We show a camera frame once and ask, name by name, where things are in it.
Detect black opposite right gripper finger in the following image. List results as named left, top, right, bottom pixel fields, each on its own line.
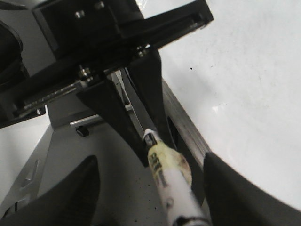
left=76, top=72, right=149, bottom=167

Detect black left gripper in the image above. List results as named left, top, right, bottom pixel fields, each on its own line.
left=0, top=0, right=214, bottom=149

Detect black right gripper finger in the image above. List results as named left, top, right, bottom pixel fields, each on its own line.
left=0, top=155, right=101, bottom=226
left=203, top=152, right=301, bottom=226

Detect white black whiteboard marker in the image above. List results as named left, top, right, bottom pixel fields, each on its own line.
left=143, top=129, right=210, bottom=226

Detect grey metal stand frame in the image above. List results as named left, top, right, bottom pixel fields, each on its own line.
left=0, top=108, right=166, bottom=226

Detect white whiteboard with frame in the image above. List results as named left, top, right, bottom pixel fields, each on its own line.
left=160, top=0, right=301, bottom=209

